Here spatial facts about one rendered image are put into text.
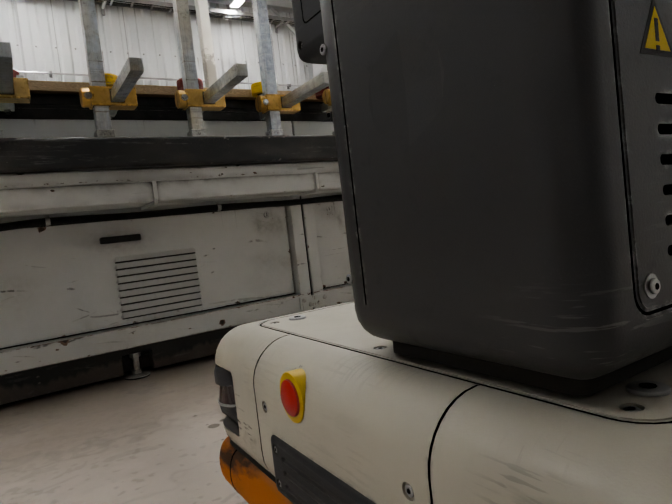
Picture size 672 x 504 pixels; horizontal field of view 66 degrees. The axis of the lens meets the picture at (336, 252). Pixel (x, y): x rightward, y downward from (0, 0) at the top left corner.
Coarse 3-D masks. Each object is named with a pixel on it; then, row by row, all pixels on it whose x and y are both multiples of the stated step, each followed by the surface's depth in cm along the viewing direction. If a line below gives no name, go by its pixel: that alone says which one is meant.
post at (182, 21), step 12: (180, 0) 147; (180, 12) 147; (180, 24) 147; (180, 36) 147; (180, 48) 148; (192, 48) 148; (180, 60) 149; (192, 60) 148; (192, 72) 148; (192, 84) 148; (192, 108) 148; (192, 120) 148
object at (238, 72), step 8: (240, 64) 128; (232, 72) 129; (240, 72) 128; (224, 80) 134; (232, 80) 131; (240, 80) 132; (208, 88) 145; (216, 88) 140; (224, 88) 137; (232, 88) 138; (208, 96) 146; (216, 96) 144
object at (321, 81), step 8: (312, 80) 145; (320, 80) 142; (328, 80) 141; (296, 88) 153; (304, 88) 149; (312, 88) 146; (320, 88) 146; (288, 96) 158; (296, 96) 154; (304, 96) 152; (288, 104) 160
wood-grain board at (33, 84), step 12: (36, 84) 144; (48, 84) 146; (60, 84) 147; (72, 84) 149; (84, 84) 150; (144, 96) 162; (156, 96) 163; (168, 96) 165; (228, 96) 173; (240, 96) 176; (252, 96) 178; (312, 96) 190
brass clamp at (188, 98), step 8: (176, 96) 148; (184, 96) 146; (192, 96) 147; (200, 96) 149; (224, 96) 152; (176, 104) 149; (184, 104) 147; (192, 104) 147; (200, 104) 149; (208, 104) 150; (216, 104) 151; (224, 104) 152
